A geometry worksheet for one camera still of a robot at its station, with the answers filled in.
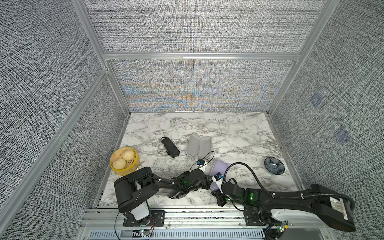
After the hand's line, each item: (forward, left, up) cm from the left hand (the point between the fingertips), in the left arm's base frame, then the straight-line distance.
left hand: (216, 180), depth 82 cm
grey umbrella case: (+9, -3, -2) cm, 10 cm away
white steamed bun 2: (+17, +51, +2) cm, 54 cm away
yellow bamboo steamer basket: (+10, +48, +1) cm, 49 cm away
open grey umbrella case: (+24, +7, -3) cm, 25 cm away
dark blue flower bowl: (+8, -36, -3) cm, 37 cm away
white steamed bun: (+11, +55, +2) cm, 56 cm away
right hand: (-5, +4, -2) cm, 6 cm away
